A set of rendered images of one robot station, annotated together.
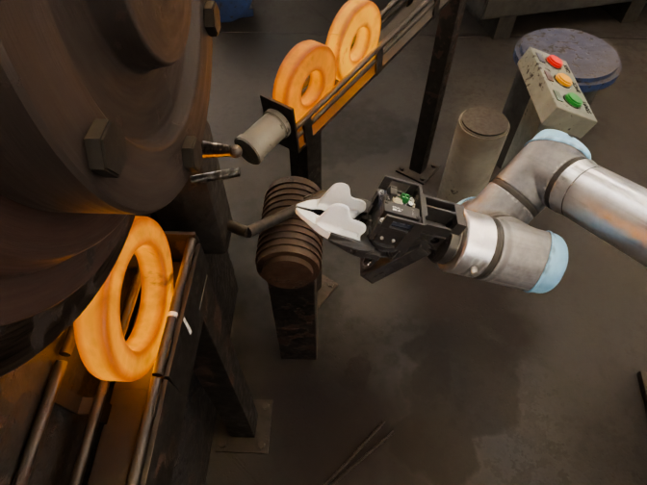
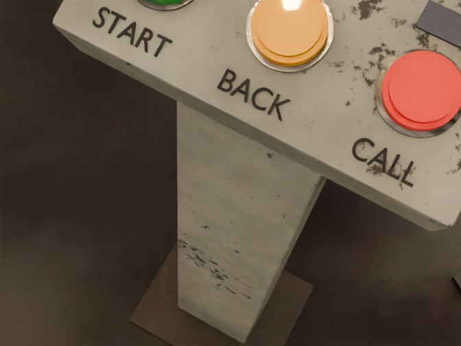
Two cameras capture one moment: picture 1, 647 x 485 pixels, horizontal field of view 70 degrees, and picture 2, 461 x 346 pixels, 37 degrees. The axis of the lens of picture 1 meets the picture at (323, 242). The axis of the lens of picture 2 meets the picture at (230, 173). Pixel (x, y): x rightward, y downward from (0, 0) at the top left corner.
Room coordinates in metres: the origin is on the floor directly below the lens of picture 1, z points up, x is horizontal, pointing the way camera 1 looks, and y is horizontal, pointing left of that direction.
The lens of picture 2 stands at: (0.98, -0.76, 0.90)
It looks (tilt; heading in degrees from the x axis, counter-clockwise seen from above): 65 degrees down; 108
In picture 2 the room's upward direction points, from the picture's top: 9 degrees clockwise
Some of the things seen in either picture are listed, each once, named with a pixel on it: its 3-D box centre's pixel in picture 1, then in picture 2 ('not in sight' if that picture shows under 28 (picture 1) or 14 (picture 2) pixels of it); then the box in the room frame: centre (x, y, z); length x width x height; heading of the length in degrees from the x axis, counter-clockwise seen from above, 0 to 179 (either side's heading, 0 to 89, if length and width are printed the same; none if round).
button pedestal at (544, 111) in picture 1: (519, 174); (242, 222); (0.93, -0.54, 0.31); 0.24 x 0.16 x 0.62; 178
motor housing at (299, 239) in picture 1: (296, 283); not in sight; (0.60, 0.07, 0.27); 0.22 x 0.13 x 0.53; 178
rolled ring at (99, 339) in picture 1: (131, 296); not in sight; (0.27, 0.22, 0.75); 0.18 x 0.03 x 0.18; 177
